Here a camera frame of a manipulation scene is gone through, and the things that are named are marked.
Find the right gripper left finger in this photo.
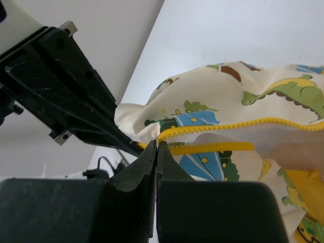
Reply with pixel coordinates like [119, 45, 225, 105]
[1, 140, 157, 242]

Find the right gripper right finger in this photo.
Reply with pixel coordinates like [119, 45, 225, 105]
[156, 141, 288, 242]

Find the yellow and cream baby jacket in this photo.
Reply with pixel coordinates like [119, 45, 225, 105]
[114, 61, 323, 242]

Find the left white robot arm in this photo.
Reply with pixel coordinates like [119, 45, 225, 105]
[1, 1, 142, 156]

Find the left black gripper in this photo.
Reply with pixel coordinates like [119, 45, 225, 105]
[1, 21, 116, 146]

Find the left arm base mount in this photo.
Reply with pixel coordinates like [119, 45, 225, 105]
[86, 147, 136, 177]

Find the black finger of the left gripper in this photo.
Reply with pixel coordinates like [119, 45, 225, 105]
[5, 65, 142, 156]

